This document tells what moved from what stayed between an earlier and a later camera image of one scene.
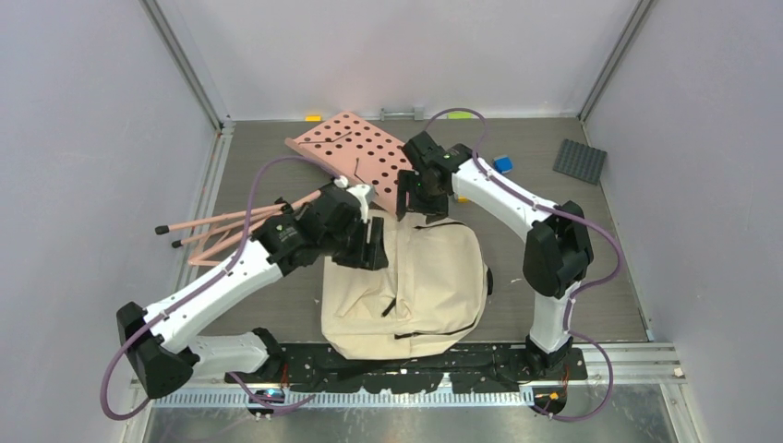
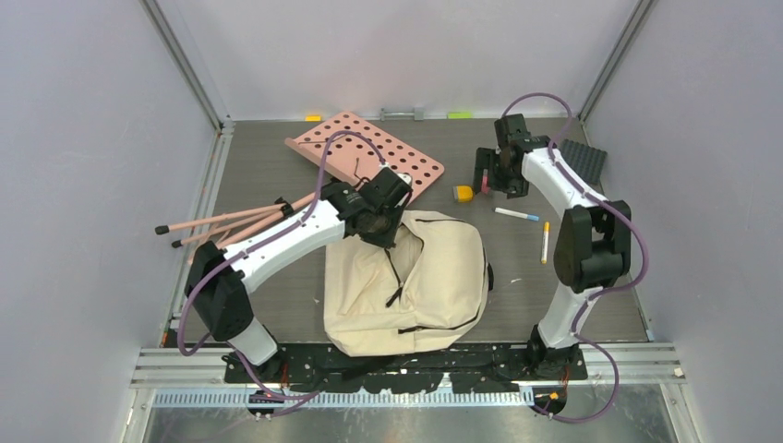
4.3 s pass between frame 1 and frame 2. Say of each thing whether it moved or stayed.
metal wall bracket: stayed
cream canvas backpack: stayed
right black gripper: moved
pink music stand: stayed
